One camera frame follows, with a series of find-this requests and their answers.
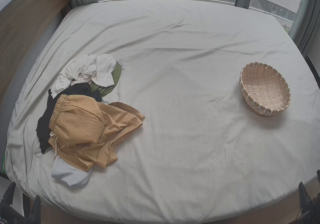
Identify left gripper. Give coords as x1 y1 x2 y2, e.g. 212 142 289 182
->
0 182 42 224

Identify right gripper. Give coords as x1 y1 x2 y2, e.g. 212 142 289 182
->
299 169 320 224

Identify tan shorts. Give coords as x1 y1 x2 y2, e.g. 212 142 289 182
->
48 94 145 172

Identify pale blue garment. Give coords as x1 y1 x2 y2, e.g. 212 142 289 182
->
51 154 95 188

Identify black garment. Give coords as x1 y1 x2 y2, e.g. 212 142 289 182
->
36 83 102 154

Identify round woven basket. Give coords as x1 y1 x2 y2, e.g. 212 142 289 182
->
239 61 292 116

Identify bed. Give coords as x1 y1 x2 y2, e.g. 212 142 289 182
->
0 0 320 224

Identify white garment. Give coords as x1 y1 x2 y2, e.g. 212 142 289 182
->
51 54 117 99

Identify green garment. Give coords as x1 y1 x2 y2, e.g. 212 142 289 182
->
90 62 122 97

